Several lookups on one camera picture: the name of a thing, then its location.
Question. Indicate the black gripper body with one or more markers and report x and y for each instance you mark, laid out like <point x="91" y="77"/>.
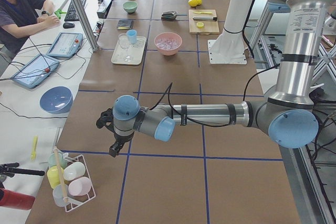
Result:
<point x="121" y="139"/>

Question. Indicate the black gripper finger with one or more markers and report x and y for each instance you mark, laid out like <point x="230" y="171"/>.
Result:
<point x="115" y="148"/>

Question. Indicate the pink bowl of ice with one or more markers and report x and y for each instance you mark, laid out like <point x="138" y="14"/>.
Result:
<point x="168" y="43"/>

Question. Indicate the metal ice scoop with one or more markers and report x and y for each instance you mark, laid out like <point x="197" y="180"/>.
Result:
<point x="171" y="15"/>

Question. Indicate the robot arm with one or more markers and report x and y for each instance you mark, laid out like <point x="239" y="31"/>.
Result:
<point x="285" y="116"/>

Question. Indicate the white cup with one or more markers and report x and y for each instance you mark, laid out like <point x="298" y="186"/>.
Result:
<point x="73" y="171"/>

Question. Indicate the pink cup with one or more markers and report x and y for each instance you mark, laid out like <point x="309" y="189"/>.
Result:
<point x="80" y="186"/>

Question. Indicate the green cup in rack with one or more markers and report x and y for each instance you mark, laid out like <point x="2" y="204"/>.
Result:
<point x="52" y="161"/>

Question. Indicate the yellow cup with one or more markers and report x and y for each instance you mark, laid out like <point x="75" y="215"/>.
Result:
<point x="53" y="176"/>

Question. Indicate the clear cup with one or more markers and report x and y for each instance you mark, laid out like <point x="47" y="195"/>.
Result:
<point x="58" y="196"/>

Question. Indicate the light blue cup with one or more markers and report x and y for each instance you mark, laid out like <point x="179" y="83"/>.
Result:
<point x="132" y="36"/>

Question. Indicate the blue bowl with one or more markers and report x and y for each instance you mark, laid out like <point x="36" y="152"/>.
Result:
<point x="57" y="100"/>

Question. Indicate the yellow plastic fork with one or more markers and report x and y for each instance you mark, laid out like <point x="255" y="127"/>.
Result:
<point x="33" y="150"/>

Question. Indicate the cream serving tray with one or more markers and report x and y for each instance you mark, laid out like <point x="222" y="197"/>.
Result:
<point x="135" y="50"/>

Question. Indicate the clear wine glass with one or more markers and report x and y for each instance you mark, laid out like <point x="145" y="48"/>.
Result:
<point x="125" y="44"/>

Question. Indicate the near teach pendant tablet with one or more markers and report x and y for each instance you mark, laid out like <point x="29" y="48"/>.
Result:
<point x="35" y="71"/>

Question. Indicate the teach pendant tablet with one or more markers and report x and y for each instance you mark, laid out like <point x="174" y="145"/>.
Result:
<point x="65" y="45"/>
<point x="35" y="71"/>

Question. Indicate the far teach pendant tablet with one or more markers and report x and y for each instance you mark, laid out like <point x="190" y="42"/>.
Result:
<point x="65" y="45"/>

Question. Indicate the dark folded cloth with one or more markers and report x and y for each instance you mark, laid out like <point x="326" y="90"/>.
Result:
<point x="125" y="24"/>

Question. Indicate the red bottle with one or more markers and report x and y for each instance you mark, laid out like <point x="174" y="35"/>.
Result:
<point x="15" y="200"/>

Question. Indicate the black computer mouse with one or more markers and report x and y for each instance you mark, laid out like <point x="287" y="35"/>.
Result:
<point x="68" y="25"/>

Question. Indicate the green bowl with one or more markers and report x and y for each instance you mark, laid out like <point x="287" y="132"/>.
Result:
<point x="130" y="6"/>

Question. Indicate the wooden cutting board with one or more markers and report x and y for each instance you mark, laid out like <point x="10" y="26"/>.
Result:
<point x="209" y="27"/>

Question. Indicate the lemon half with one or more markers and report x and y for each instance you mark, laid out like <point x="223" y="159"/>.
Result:
<point x="200" y="25"/>

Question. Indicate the green plastic tool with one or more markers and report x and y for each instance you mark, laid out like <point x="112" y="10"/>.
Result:
<point x="59" y="13"/>

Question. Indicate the silver black knife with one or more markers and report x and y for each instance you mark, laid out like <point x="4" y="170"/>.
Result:
<point x="210" y="19"/>

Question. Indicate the yellow plastic knife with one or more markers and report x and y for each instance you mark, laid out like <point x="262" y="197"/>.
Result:
<point x="202" y="12"/>

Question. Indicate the whole yellow lemon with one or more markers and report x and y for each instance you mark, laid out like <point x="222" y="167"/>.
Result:
<point x="194" y="3"/>

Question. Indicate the seated person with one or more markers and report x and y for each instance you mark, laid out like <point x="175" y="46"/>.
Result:
<point x="23" y="18"/>

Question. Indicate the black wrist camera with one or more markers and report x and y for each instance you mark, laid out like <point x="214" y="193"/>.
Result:
<point x="106" y="120"/>

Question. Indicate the wooden rack handle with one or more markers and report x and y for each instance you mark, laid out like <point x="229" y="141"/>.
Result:
<point x="61" y="178"/>

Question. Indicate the white wire cup rack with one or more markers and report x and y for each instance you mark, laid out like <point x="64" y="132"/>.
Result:
<point x="76" y="201"/>

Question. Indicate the black tripod handle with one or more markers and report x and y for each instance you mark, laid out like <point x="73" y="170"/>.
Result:
<point x="11" y="169"/>

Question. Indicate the aluminium frame post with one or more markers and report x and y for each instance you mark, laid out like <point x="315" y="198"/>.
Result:
<point x="84" y="21"/>

